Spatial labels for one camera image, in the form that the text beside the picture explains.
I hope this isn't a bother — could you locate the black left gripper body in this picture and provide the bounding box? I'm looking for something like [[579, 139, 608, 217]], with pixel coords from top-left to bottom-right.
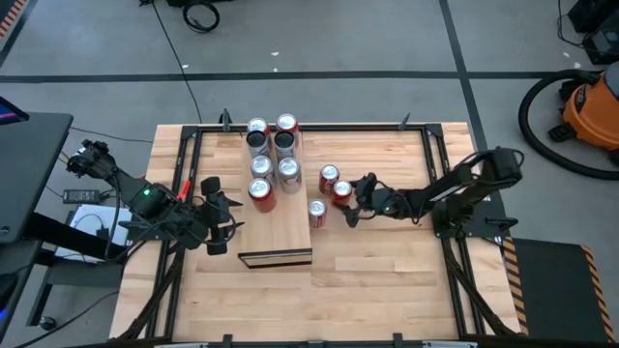
[[192, 175, 230, 257]]

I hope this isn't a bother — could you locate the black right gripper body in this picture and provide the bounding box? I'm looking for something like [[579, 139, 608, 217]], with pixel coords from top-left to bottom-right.
[[344, 172, 403, 229]]

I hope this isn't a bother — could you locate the red cola can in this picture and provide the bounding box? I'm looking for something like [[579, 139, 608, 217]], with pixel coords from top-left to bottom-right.
[[247, 177, 279, 214], [332, 179, 354, 207], [318, 163, 341, 196], [307, 198, 329, 229]]

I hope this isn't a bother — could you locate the silver diet cola can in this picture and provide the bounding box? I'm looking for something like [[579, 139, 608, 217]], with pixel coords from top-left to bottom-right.
[[250, 155, 276, 188], [277, 157, 304, 194]]

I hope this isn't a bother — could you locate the tall silver black-topped can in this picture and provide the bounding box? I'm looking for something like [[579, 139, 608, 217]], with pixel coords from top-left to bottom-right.
[[273, 130, 297, 160], [245, 130, 270, 160]]

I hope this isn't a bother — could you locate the orange soda can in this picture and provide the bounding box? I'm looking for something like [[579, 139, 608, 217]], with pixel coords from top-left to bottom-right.
[[275, 112, 300, 134], [246, 117, 271, 136]]

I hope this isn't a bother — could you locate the white paper sheet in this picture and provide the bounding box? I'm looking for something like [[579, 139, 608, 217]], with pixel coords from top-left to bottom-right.
[[53, 203, 133, 265]]

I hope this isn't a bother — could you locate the orange shop vacuum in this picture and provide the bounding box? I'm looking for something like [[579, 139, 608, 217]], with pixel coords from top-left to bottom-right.
[[517, 69, 619, 182], [548, 62, 619, 165]]

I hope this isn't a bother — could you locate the black hazard-striped floor mat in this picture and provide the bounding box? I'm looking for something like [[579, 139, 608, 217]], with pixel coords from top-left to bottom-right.
[[0, 0, 28, 38], [502, 236, 618, 344]]

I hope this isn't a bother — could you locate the monitor with blue screen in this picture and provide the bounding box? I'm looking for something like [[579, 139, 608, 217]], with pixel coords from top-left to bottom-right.
[[0, 95, 30, 127]]

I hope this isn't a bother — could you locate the black equipment case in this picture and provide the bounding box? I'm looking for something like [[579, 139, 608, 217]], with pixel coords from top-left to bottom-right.
[[566, 0, 619, 66]]

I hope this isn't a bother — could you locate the wooden shelf with black frame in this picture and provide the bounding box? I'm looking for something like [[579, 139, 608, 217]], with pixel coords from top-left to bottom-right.
[[238, 130, 314, 270]]

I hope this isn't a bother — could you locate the black aluminium table frame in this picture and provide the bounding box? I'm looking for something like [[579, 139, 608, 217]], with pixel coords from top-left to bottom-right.
[[113, 123, 528, 348]]

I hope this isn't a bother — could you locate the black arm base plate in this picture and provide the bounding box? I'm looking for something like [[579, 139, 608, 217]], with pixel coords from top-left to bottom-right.
[[429, 200, 510, 239], [118, 203, 198, 242]]

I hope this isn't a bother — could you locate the thin black cable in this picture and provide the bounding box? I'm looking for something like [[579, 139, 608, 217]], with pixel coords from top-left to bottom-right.
[[70, 126, 155, 145]]

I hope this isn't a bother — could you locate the black desk leg frame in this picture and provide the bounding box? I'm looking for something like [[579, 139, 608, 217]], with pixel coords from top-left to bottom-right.
[[26, 212, 130, 330]]

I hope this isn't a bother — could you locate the coiled black cable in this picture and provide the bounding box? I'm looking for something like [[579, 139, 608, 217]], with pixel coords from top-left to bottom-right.
[[182, 2, 221, 34]]

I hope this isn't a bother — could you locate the long black floor cable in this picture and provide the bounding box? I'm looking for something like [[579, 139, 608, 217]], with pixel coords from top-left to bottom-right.
[[150, 0, 204, 125]]

